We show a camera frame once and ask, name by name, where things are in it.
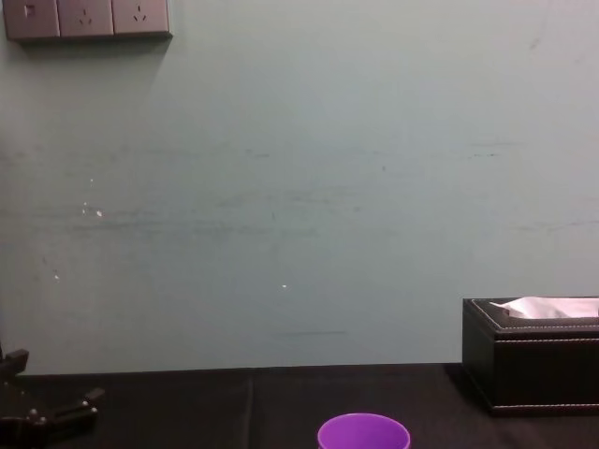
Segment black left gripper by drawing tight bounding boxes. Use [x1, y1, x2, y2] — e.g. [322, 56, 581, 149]
[0, 348, 106, 449]

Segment black table cloth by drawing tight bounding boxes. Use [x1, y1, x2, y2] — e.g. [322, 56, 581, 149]
[0, 361, 599, 449]

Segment purple plastic cup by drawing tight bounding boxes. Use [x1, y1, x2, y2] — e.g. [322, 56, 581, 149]
[316, 413, 412, 449]

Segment black leather tissue box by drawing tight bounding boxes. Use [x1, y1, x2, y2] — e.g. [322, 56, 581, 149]
[461, 297, 599, 419]

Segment white paper tissue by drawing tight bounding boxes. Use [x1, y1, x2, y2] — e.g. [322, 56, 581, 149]
[488, 296, 599, 321]

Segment grey wall socket panel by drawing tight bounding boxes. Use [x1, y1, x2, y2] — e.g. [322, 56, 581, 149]
[2, 0, 174, 45]

